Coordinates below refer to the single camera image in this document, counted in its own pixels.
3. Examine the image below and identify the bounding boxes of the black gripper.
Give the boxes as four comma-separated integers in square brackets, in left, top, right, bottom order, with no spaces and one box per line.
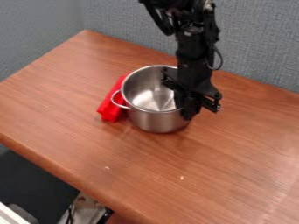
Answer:
[161,51,222,121]

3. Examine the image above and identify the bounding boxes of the red plastic block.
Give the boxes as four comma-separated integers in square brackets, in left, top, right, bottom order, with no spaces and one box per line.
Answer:
[97,75,126,123]

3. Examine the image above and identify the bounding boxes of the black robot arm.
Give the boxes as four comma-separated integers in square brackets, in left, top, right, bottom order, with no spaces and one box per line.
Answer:
[138,0,222,121]

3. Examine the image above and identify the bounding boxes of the white object bottom left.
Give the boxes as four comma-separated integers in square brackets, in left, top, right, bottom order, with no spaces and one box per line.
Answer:
[0,202,30,224]

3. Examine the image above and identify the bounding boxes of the grey bag under table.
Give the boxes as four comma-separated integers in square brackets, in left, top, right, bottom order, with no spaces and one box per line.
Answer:
[57,192,112,224]

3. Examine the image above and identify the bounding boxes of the stainless steel pot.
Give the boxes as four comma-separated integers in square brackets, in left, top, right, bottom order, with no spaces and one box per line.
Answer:
[110,65,189,133]

